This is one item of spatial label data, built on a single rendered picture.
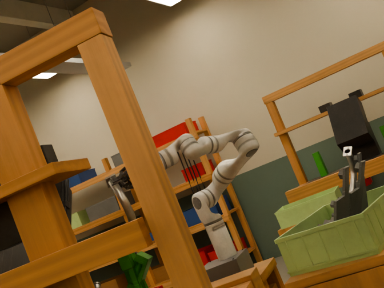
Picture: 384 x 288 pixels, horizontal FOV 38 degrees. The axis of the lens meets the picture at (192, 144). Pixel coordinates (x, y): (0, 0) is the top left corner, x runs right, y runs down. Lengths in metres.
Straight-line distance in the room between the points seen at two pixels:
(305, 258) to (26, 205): 1.17
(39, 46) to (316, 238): 1.32
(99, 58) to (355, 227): 1.20
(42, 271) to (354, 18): 6.13
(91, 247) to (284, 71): 6.05
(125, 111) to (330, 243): 1.07
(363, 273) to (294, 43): 5.52
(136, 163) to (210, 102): 6.25
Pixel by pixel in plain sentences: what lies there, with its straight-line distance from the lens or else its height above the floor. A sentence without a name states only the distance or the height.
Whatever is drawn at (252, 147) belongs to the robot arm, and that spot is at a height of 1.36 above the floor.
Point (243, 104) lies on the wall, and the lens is 7.76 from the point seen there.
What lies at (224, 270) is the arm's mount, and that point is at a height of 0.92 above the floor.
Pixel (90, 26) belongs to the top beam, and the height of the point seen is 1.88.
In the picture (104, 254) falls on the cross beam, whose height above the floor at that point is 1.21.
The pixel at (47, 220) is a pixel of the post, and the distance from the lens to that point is 1.88.
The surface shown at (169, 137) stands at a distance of 7.60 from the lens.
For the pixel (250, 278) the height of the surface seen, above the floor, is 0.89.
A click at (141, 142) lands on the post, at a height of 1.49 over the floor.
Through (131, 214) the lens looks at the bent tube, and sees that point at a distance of 2.01.
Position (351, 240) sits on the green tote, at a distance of 2.34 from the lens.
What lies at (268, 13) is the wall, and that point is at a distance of 7.71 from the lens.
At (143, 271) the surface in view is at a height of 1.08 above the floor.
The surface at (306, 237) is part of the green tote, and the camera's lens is 2.40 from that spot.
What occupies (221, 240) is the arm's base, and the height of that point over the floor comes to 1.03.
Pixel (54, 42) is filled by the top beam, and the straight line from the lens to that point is 1.86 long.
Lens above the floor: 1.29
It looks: 4 degrees up
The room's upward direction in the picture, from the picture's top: 22 degrees counter-clockwise
